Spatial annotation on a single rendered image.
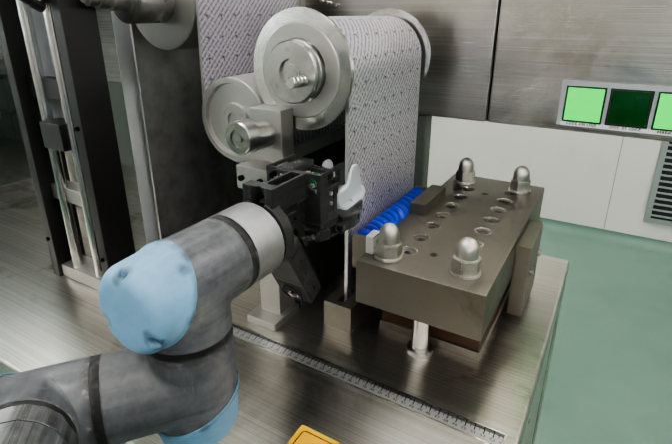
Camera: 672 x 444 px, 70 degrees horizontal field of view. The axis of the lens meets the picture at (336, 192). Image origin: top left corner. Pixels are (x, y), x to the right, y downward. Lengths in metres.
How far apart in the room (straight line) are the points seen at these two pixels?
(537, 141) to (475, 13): 2.46
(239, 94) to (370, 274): 0.30
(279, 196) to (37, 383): 0.25
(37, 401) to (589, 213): 3.18
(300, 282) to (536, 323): 0.37
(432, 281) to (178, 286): 0.30
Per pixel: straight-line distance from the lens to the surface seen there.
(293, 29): 0.61
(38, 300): 0.89
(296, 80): 0.56
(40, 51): 0.84
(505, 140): 3.31
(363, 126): 0.64
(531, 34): 0.84
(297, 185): 0.49
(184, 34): 0.76
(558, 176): 3.32
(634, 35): 0.83
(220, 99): 0.72
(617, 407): 2.12
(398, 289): 0.59
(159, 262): 0.38
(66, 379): 0.46
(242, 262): 0.42
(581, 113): 0.84
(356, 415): 0.59
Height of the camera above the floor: 1.32
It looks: 21 degrees down
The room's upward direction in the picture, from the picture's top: straight up
